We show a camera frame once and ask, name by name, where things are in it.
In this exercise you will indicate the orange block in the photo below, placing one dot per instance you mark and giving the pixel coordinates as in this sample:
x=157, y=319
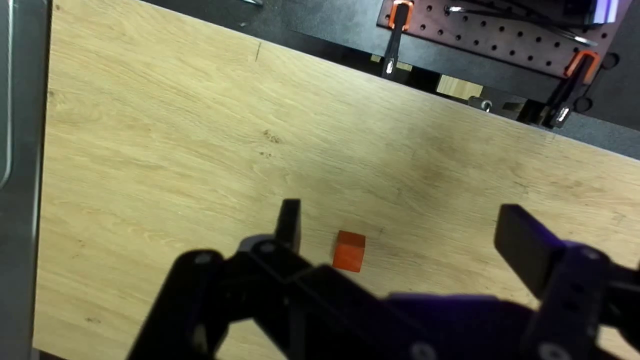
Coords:
x=351, y=250

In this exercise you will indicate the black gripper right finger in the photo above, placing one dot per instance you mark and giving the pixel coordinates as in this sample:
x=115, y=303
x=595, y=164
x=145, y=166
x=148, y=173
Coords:
x=566, y=286

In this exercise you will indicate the orange black spring clamp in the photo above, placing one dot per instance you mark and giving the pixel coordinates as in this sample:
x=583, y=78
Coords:
x=396, y=36
x=571, y=86

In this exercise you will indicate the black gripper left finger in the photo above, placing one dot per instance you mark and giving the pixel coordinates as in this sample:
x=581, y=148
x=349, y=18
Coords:
x=201, y=293

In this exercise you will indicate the dark perforated pegboard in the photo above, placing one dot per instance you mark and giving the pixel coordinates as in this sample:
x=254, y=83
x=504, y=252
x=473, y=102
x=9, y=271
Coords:
x=506, y=31

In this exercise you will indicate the small wooden block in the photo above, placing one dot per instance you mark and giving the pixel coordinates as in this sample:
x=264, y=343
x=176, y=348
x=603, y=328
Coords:
x=458, y=86

